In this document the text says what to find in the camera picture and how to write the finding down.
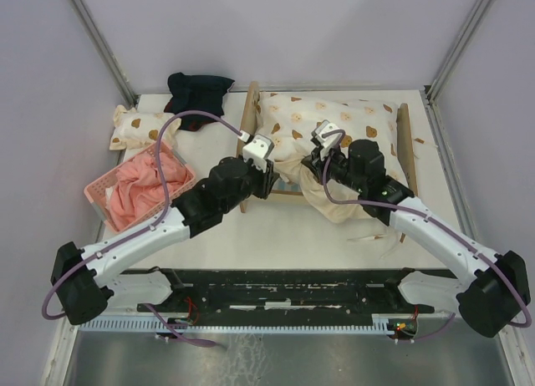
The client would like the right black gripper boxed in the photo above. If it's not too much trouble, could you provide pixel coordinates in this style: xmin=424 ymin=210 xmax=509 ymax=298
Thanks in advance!
xmin=302 ymin=140 xmax=365 ymax=193

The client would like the wooden pet bed frame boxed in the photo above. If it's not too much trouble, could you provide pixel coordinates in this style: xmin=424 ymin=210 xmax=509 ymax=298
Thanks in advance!
xmin=240 ymin=83 xmax=418 ymax=241

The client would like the large bear print cushion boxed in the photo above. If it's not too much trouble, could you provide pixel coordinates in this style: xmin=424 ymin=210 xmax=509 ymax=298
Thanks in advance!
xmin=255 ymin=91 xmax=409 ymax=225

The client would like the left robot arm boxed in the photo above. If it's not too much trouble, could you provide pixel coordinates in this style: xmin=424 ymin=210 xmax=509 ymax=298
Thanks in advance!
xmin=51 ymin=156 xmax=278 ymax=325

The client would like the blue striped mattress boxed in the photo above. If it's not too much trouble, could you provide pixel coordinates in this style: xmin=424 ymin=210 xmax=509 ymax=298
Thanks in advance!
xmin=272 ymin=179 xmax=302 ymax=195

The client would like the pink cloth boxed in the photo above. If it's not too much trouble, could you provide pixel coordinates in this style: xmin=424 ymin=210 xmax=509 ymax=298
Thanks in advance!
xmin=105 ymin=152 xmax=165 ymax=231

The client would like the dark navy garment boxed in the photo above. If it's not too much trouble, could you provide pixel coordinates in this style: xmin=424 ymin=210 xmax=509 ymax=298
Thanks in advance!
xmin=164 ymin=73 xmax=235 ymax=117

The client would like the small bear print pillow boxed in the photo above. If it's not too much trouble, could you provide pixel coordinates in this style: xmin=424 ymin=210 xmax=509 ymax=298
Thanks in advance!
xmin=110 ymin=105 xmax=173 ymax=150

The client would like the pink plastic basket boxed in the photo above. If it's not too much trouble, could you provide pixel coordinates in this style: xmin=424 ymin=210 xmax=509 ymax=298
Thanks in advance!
xmin=84 ymin=142 xmax=196 ymax=233

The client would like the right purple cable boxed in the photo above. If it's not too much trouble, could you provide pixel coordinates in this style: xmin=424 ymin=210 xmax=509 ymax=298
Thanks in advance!
xmin=321 ymin=129 xmax=532 ymax=343

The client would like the purple cable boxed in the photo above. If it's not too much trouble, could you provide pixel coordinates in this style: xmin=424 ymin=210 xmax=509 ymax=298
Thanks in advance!
xmin=321 ymin=129 xmax=532 ymax=343
xmin=43 ymin=109 xmax=252 ymax=348

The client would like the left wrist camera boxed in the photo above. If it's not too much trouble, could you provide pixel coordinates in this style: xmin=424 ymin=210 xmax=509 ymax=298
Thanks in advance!
xmin=241 ymin=134 xmax=274 ymax=172

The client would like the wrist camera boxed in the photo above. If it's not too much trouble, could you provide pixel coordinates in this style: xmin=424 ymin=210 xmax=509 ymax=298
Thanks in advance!
xmin=311 ymin=120 xmax=346 ymax=160
xmin=241 ymin=134 xmax=274 ymax=172

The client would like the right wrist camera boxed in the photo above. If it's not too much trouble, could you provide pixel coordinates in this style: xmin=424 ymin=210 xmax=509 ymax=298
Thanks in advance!
xmin=311 ymin=120 xmax=346 ymax=160

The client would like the right aluminium frame post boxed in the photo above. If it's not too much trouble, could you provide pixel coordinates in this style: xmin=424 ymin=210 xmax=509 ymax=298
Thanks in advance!
xmin=425 ymin=0 xmax=496 ymax=104

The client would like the aluminium frame post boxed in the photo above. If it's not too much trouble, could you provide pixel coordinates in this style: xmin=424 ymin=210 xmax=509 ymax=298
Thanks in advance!
xmin=68 ymin=0 xmax=139 ymax=107
xmin=425 ymin=0 xmax=496 ymax=104

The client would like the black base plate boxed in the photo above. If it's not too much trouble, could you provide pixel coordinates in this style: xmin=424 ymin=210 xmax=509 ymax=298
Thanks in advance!
xmin=137 ymin=267 xmax=436 ymax=320

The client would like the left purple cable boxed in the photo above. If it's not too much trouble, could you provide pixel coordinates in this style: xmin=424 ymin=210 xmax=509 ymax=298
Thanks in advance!
xmin=43 ymin=109 xmax=252 ymax=348

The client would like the white slotted cable duct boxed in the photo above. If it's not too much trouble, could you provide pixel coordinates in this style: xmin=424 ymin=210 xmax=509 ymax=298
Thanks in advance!
xmin=79 ymin=312 xmax=398 ymax=333

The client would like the left aluminium frame post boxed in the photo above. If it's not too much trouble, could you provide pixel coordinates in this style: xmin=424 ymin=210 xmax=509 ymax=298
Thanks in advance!
xmin=68 ymin=0 xmax=139 ymax=107

